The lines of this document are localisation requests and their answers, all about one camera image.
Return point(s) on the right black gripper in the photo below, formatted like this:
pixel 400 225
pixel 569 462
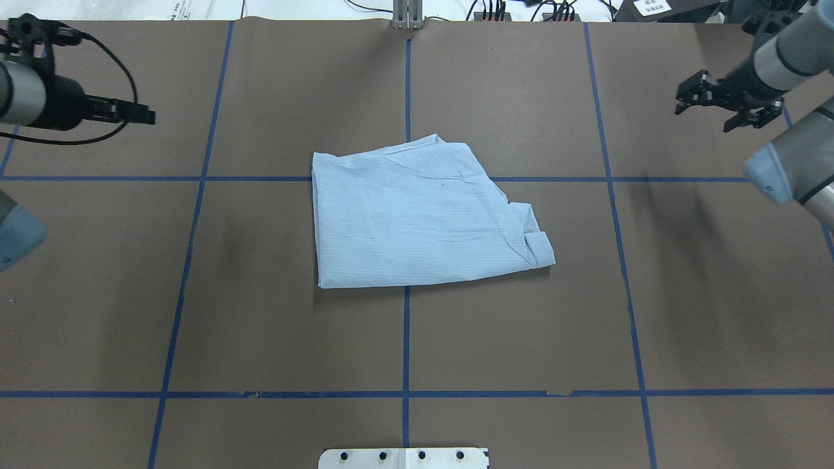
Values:
pixel 742 82

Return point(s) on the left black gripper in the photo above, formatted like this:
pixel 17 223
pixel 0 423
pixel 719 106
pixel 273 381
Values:
pixel 63 102

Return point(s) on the light blue button-up shirt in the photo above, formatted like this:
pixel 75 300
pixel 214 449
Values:
pixel 422 213

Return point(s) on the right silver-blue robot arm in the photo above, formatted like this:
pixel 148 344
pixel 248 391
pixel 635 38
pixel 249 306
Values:
pixel 790 46

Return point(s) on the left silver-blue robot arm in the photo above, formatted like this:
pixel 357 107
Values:
pixel 33 100

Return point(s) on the aluminium frame post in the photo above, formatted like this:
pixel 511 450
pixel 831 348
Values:
pixel 407 14

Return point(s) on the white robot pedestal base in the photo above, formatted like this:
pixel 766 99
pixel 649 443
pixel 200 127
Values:
pixel 465 457

